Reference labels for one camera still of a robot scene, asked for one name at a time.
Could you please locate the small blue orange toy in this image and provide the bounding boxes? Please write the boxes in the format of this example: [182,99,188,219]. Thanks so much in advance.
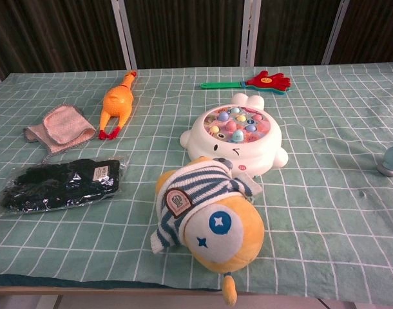
[376,135,393,178]

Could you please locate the white bear-shaped toy console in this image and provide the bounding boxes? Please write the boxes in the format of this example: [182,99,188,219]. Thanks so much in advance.
[179,92,289,178]

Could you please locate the yellow plush with striped sweater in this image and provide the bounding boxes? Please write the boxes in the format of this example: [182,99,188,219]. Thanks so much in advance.
[150,156,266,307]

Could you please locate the yellow rubber chicken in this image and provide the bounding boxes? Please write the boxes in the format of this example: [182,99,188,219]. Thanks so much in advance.
[98,70,139,141]

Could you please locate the black gloves in plastic bag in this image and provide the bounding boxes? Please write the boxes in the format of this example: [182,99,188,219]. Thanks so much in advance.
[0,154,130,215]

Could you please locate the pink folded towel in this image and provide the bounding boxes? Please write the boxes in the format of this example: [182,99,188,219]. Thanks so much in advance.
[23,103,98,162]

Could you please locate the green checked tablecloth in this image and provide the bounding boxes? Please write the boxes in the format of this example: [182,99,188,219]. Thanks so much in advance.
[0,62,393,295]

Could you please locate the red hand clapper green handle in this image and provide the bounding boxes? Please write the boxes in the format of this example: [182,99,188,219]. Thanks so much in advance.
[200,70,292,97]

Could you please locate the white metal frame post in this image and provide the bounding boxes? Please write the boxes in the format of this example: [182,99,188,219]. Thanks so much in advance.
[240,0,262,68]
[110,0,139,70]
[321,0,350,66]

